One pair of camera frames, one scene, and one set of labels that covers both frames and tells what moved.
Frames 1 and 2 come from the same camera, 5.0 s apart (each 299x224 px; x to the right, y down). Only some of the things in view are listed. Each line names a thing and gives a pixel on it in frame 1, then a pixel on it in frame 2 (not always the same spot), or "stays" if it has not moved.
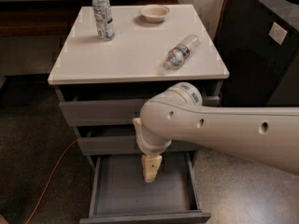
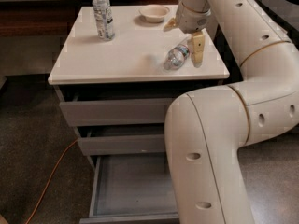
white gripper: (149, 147) → (191, 21)
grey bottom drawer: (120, 193) stays
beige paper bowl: (154, 13) stays
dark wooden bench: (55, 18) stays
